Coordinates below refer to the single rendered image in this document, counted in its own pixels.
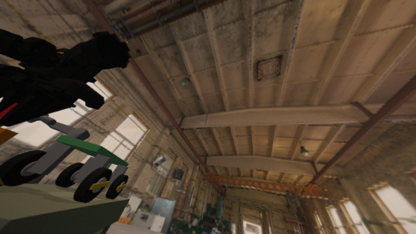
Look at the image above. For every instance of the red-headed pin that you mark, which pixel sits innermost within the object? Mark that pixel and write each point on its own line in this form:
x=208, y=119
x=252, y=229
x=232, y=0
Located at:
x=6, y=110

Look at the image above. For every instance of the small green-topped trolley with black wheels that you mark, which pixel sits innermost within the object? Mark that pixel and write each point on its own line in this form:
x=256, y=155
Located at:
x=92, y=177

